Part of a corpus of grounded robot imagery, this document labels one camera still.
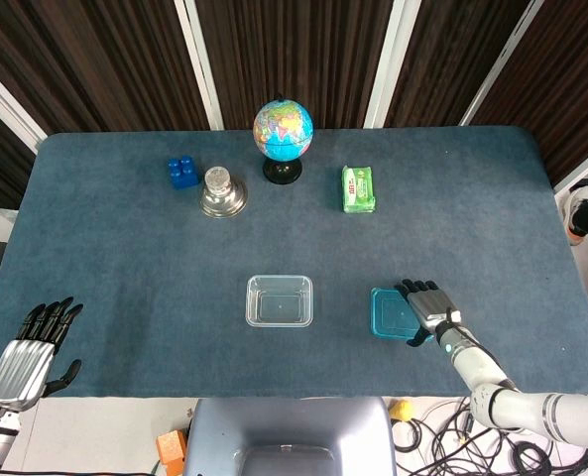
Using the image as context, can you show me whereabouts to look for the green wet wipes pack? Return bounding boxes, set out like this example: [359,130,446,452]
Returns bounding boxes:
[341,164,379,215]

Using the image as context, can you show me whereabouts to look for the clear plastic food container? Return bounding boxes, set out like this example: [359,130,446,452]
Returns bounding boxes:
[245,275,314,328]

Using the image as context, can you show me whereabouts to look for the upturned stainless steel bowl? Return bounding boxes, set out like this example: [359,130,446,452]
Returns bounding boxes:
[197,173,249,218]

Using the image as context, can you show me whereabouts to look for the blue transparent plastic lid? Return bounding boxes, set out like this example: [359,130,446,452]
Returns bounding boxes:
[370,286,436,343]

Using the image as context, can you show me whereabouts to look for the black floor cable tangle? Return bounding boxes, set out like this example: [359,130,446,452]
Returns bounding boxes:
[392,396,588,476]

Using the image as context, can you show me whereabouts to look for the blue toy building block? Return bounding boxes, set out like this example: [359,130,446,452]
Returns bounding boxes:
[167,155,201,190]

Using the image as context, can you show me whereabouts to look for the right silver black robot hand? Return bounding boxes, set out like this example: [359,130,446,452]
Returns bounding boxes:
[395,279,463,347]

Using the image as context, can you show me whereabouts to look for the small globe on black stand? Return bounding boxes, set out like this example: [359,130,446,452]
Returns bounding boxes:
[252,93,315,186]

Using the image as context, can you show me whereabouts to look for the white sneaker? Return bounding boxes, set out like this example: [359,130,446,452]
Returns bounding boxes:
[560,185,588,244]

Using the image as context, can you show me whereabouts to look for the orange box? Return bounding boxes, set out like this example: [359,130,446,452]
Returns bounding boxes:
[155,429,188,476]

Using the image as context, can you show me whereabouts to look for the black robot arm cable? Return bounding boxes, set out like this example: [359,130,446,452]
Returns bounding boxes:
[449,319,516,393]

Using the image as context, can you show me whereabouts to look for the blue felt table cloth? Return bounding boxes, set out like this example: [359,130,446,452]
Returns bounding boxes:
[0,126,588,401]

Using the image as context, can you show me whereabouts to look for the white partition frame post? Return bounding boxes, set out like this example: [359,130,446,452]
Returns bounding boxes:
[174,0,224,131]
[363,0,408,129]
[0,54,50,150]
[553,151,588,195]
[459,0,545,128]

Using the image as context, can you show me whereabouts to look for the yellow plastic object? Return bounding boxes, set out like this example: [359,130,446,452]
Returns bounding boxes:
[388,399,414,422]

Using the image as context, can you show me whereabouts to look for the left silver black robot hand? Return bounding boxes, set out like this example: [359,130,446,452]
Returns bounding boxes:
[0,296,84,412]

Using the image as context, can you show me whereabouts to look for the grey robot torso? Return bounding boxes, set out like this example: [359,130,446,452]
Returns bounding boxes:
[182,396,398,476]

